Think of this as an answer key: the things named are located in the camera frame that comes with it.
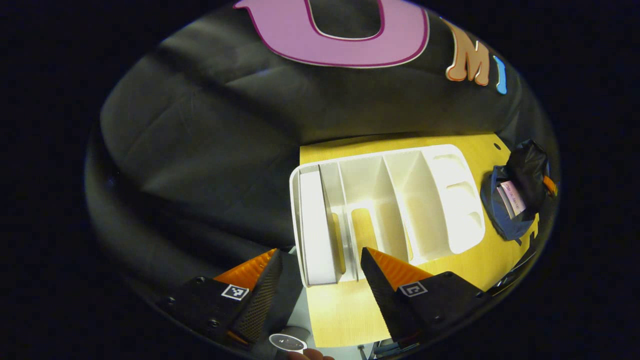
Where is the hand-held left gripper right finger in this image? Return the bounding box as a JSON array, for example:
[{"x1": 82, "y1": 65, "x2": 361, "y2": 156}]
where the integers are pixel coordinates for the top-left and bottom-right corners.
[{"x1": 360, "y1": 246, "x2": 493, "y2": 348}]

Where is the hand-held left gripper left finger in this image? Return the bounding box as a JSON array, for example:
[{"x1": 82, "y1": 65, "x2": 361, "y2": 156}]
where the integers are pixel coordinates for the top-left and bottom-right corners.
[{"x1": 156, "y1": 248, "x2": 284, "y2": 347}]

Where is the blue schoolbag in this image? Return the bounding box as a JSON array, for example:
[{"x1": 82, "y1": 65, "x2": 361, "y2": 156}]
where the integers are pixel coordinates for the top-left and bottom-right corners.
[{"x1": 480, "y1": 139, "x2": 551, "y2": 242}]

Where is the pink book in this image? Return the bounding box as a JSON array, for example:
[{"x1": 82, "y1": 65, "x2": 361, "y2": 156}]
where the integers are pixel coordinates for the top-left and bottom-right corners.
[{"x1": 500, "y1": 181, "x2": 527, "y2": 218}]

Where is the black face cover book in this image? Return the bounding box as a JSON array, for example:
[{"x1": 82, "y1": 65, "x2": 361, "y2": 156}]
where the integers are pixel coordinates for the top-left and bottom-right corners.
[{"x1": 298, "y1": 170, "x2": 342, "y2": 286}]

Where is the white bookshelf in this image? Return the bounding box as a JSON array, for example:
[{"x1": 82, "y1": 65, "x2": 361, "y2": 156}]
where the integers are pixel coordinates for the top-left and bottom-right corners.
[{"x1": 289, "y1": 144, "x2": 487, "y2": 288}]

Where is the grey round tube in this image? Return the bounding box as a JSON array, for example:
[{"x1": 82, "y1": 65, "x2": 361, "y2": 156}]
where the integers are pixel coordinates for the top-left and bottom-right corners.
[{"x1": 269, "y1": 326, "x2": 311, "y2": 354}]

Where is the black backdrop cloth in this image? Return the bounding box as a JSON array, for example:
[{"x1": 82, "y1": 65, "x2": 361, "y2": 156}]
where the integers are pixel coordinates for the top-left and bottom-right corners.
[{"x1": 85, "y1": 0, "x2": 558, "y2": 311}]

